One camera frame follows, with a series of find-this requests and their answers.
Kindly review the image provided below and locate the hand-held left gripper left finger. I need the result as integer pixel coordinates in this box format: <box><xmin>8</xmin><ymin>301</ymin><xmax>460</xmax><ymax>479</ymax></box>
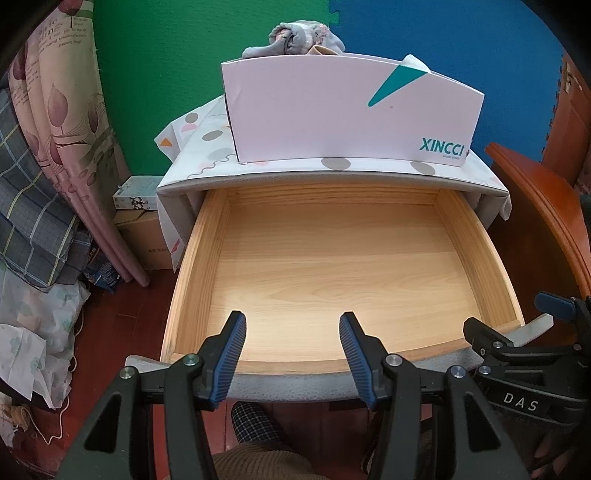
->
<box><xmin>58</xmin><ymin>310</ymin><xmax>247</xmax><ymax>480</ymax></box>

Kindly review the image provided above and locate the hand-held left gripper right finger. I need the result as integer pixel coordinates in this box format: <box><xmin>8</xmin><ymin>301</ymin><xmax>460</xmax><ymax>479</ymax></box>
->
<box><xmin>338</xmin><ymin>312</ymin><xmax>532</xmax><ymax>480</ymax></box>

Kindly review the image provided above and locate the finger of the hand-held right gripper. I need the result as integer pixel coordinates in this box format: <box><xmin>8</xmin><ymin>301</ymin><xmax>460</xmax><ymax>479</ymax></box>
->
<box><xmin>534</xmin><ymin>291</ymin><xmax>591</xmax><ymax>337</ymax></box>
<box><xmin>463</xmin><ymin>316</ymin><xmax>578</xmax><ymax>370</ymax></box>

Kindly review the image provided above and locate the white cardboard box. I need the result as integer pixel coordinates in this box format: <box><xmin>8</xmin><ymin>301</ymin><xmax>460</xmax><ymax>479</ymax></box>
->
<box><xmin>221</xmin><ymin>53</ymin><xmax>485</xmax><ymax>163</ymax></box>

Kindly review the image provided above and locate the white sock roll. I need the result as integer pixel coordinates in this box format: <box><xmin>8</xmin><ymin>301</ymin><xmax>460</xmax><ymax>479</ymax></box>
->
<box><xmin>401</xmin><ymin>54</ymin><xmax>433</xmax><ymax>75</ymax></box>

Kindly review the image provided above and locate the person's right hand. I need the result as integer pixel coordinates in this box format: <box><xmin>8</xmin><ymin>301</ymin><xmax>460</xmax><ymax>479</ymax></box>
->
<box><xmin>533</xmin><ymin>433</ymin><xmax>583</xmax><ymax>469</ymax></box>

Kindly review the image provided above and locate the plaid slipper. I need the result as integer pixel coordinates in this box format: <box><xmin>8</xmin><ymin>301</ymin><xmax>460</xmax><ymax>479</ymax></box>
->
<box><xmin>230</xmin><ymin>401</ymin><xmax>289</xmax><ymax>446</ymax></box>

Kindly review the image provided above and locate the person's left leg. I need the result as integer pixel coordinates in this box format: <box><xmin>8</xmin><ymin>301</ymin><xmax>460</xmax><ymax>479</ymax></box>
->
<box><xmin>210</xmin><ymin>440</ymin><xmax>315</xmax><ymax>480</ymax></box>

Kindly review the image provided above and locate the brown cardboard box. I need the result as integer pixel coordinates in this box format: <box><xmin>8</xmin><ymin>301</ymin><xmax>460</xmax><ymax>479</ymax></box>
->
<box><xmin>115</xmin><ymin>209</ymin><xmax>178</xmax><ymax>272</ymax></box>

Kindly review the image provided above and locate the blue packet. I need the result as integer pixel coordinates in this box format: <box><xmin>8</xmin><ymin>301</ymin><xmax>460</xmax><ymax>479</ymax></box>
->
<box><xmin>83</xmin><ymin>251</ymin><xmax>123</xmax><ymax>294</ymax></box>

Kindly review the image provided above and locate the brown wooden cabinet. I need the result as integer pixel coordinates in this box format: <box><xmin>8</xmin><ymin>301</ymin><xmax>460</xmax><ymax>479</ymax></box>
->
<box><xmin>540</xmin><ymin>51</ymin><xmax>591</xmax><ymax>185</ymax></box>

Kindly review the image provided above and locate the small white carton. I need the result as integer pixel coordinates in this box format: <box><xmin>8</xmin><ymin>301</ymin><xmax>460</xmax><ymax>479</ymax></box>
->
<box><xmin>113</xmin><ymin>176</ymin><xmax>162</xmax><ymax>210</ymax></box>

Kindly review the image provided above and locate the white floral bedding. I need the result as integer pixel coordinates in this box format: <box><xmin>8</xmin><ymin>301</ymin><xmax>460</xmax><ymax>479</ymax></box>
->
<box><xmin>0</xmin><ymin>265</ymin><xmax>90</xmax><ymax>409</ymax></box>

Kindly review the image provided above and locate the white patterned cover cloth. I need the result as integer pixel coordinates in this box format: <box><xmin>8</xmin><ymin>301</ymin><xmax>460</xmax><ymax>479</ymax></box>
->
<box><xmin>154</xmin><ymin>95</ymin><xmax>513</xmax><ymax>273</ymax></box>

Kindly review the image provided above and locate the grey plaid quilt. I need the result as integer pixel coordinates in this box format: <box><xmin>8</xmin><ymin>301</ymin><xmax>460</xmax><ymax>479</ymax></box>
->
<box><xmin>0</xmin><ymin>88</ymin><xmax>93</xmax><ymax>289</ymax></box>

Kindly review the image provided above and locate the blue foam mat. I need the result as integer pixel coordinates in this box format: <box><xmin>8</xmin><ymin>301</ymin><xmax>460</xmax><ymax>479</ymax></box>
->
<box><xmin>330</xmin><ymin>0</ymin><xmax>566</xmax><ymax>178</ymax></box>

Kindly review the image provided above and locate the pink floral curtain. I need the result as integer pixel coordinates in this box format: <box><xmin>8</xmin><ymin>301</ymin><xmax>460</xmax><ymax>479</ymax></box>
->
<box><xmin>14</xmin><ymin>0</ymin><xmax>151</xmax><ymax>287</ymax></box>

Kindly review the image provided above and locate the green foam mat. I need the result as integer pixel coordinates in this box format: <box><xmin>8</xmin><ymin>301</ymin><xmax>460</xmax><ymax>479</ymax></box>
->
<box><xmin>90</xmin><ymin>0</ymin><xmax>345</xmax><ymax>178</ymax></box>

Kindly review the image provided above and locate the white cable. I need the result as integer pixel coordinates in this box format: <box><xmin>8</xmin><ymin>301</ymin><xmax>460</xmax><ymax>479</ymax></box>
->
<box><xmin>9</xmin><ymin>277</ymin><xmax>81</xmax><ymax>446</ymax></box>

